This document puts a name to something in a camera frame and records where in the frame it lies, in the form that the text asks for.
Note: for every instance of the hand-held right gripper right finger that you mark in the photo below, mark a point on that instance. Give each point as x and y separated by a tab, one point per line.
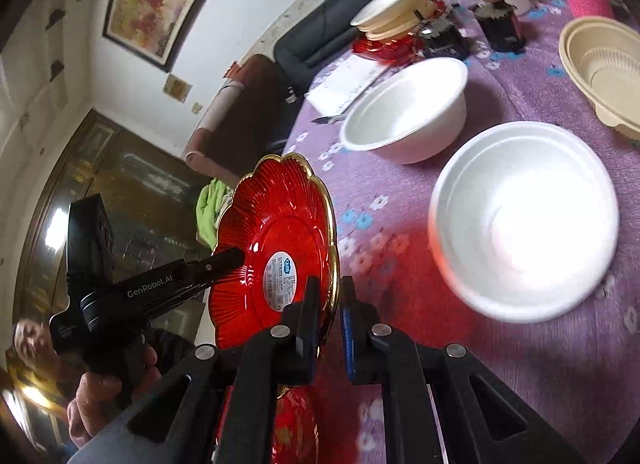
348	344

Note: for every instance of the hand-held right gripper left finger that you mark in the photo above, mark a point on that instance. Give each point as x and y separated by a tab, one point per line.
300	339

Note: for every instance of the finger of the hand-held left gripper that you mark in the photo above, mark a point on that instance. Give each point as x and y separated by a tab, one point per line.
225	262

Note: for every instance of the red plate with gold rim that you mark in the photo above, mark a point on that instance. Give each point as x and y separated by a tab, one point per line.
270	224

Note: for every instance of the red patterned plate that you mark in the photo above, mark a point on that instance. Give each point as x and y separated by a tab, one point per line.
295	424

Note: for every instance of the white foam bowl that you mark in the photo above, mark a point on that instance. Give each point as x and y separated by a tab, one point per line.
405	109
525	224

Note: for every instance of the beige disposable bowl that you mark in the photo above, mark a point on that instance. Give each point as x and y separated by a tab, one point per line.
580	44

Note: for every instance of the stack of disposable bowls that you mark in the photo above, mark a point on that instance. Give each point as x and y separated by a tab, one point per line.
387	6

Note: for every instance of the person's left hand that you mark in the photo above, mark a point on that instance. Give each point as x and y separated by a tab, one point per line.
97	401

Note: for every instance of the green cloth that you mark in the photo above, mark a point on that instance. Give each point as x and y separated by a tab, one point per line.
207	214

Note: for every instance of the wooden glass door cabinet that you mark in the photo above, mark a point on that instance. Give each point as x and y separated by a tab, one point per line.
125	179

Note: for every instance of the purple floral tablecloth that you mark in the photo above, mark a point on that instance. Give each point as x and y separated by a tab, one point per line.
400	184

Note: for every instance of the brown armchair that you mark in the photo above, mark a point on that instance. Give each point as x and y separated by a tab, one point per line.
250	89

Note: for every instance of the black leather sofa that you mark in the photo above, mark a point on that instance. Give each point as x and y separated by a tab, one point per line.
325	34

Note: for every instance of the red glass plate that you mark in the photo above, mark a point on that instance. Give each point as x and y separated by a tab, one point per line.
380	50

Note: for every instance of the black small container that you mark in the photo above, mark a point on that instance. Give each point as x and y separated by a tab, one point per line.
445	41

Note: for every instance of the dark glass jar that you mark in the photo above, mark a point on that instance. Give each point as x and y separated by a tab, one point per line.
500	29

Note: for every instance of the small yellow wall plaque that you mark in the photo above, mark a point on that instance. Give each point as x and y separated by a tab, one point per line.
177	87

